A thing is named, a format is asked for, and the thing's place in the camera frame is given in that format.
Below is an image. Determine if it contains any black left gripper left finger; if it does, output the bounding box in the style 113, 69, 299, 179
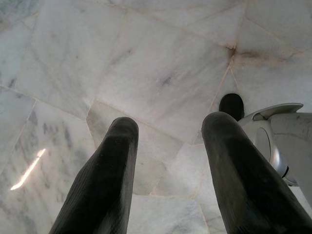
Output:
49, 117, 139, 234

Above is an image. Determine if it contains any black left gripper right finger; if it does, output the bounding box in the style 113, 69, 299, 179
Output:
201, 111, 312, 234

